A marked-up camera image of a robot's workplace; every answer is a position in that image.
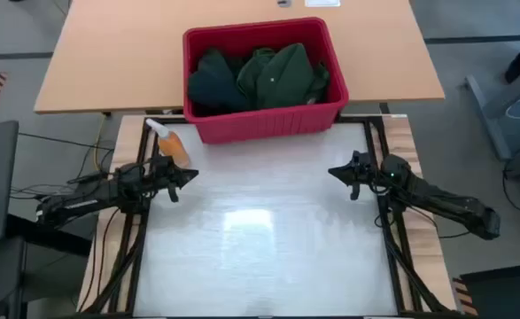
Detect grey metal table stand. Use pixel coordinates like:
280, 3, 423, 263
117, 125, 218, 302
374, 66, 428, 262
465, 57, 520, 161

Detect yellow cable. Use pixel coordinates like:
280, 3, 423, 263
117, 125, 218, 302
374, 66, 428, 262
92, 113, 106, 173

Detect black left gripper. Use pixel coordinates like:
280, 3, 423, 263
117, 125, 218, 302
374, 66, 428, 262
146, 154, 199, 204

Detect black hazard striped box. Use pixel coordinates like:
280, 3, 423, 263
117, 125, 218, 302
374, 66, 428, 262
452, 264, 520, 319

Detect dark navy garment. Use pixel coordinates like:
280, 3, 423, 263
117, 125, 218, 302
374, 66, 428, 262
187, 47, 252, 113

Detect black floor cables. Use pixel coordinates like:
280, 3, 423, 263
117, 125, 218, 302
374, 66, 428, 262
9, 131, 115, 201

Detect red plastic laundry bin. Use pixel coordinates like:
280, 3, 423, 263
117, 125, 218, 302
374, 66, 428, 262
182, 16, 351, 145

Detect green polo shirt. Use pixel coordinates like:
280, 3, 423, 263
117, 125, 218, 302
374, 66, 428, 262
236, 43, 331, 111

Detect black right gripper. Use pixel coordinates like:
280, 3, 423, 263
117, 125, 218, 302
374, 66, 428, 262
328, 150, 381, 202

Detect orange spray bottle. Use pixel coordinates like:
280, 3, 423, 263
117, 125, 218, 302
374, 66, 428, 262
145, 118, 191, 168

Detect black cable bundle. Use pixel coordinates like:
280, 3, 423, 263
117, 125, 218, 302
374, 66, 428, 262
81, 207, 148, 315
385, 238, 449, 315

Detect tan wooden desk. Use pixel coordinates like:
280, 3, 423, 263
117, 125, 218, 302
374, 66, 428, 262
33, 0, 446, 115

